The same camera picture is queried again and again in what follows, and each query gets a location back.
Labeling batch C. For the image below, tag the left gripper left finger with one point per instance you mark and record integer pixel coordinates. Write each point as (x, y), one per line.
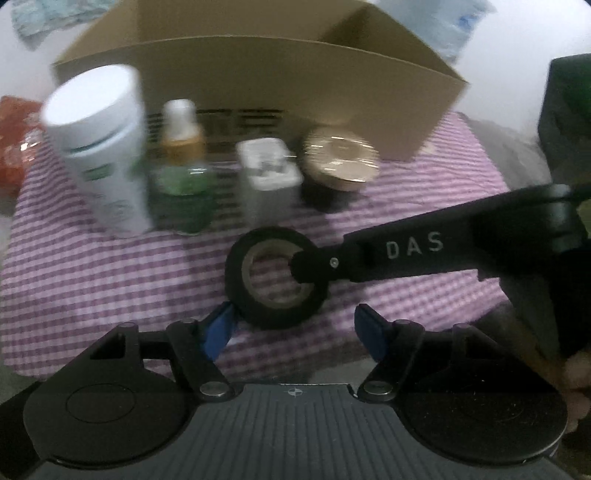
(195, 345)

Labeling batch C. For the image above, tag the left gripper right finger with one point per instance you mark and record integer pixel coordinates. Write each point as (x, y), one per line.
(392, 345)

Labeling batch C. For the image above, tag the black electrical tape roll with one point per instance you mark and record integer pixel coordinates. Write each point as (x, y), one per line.
(260, 284)

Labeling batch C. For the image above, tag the green dropper bottle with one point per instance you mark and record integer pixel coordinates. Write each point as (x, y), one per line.
(182, 183)

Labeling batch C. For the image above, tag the white charger plug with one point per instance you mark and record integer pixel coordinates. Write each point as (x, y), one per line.
(269, 181)

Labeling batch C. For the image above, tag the gold lid black jar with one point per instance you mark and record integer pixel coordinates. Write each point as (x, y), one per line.
(337, 165)

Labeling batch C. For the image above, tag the blue water jug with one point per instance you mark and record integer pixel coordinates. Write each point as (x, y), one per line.
(445, 26)

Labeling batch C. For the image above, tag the white supplement bottle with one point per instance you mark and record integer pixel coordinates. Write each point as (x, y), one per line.
(96, 123)

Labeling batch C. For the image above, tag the brown cardboard box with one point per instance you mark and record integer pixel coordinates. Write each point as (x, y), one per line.
(276, 68)

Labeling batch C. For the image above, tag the red gift bag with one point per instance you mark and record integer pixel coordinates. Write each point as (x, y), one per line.
(21, 137)

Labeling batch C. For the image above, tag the floral teal cloth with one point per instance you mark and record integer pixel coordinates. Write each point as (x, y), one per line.
(33, 19)

